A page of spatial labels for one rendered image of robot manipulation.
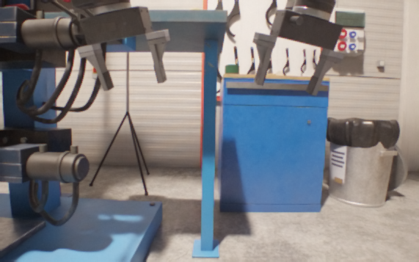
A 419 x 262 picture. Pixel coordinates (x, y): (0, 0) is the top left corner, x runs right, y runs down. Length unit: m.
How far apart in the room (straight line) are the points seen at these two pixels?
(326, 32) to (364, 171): 1.52
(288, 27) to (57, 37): 0.71
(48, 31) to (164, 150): 2.06
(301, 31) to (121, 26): 0.35
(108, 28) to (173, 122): 2.23
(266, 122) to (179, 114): 1.41
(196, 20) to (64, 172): 0.70
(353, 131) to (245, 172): 0.85
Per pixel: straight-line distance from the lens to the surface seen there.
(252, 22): 2.83
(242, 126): 1.44
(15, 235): 1.26
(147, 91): 2.73
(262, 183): 1.54
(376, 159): 1.92
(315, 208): 1.74
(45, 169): 0.90
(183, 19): 0.86
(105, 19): 0.49
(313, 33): 0.49
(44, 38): 0.91
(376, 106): 3.34
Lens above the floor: 0.69
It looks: 5 degrees down
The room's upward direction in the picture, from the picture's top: 1 degrees clockwise
